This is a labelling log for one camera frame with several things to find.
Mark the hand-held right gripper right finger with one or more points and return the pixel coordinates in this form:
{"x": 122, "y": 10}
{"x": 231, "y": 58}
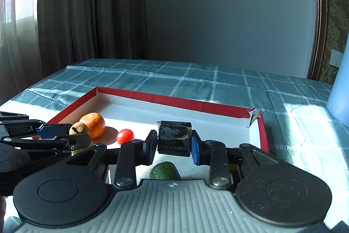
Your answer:
{"x": 195, "y": 151}

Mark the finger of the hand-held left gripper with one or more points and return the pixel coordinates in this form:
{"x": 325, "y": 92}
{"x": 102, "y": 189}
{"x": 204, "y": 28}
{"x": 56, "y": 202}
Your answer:
{"x": 54, "y": 131}
{"x": 79, "y": 142}

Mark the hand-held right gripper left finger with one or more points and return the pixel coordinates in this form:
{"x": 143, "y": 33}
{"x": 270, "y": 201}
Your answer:
{"x": 153, "y": 148}

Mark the brown kiwi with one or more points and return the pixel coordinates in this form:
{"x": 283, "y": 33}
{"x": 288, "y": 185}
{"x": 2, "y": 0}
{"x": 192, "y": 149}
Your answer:
{"x": 79, "y": 128}

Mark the dark cylindrical block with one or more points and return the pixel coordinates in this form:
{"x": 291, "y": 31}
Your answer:
{"x": 174, "y": 140}

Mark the orange tangerine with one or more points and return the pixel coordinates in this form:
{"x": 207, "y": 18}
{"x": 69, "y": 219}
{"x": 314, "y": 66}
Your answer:
{"x": 94, "y": 123}

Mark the green avocado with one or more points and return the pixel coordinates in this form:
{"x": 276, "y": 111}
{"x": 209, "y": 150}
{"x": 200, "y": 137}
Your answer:
{"x": 165, "y": 170}

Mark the red cherry tomato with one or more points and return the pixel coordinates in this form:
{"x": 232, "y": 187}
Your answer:
{"x": 125, "y": 136}

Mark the red cardboard box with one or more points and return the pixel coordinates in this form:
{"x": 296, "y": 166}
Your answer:
{"x": 218, "y": 123}

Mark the sheer white curtain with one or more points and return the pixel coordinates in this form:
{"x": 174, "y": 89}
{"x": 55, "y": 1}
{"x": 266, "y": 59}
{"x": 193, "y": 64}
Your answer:
{"x": 16, "y": 17}

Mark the brown patterned curtain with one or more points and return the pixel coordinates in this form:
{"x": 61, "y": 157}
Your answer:
{"x": 90, "y": 9}

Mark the blue kettle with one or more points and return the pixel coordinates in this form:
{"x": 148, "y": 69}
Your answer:
{"x": 340, "y": 96}

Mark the white wall switch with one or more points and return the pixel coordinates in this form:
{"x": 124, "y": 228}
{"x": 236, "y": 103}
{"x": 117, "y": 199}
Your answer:
{"x": 334, "y": 57}

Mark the gilded wall panel frame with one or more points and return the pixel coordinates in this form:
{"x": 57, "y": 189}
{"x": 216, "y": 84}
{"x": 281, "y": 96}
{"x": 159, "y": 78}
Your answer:
{"x": 317, "y": 31}

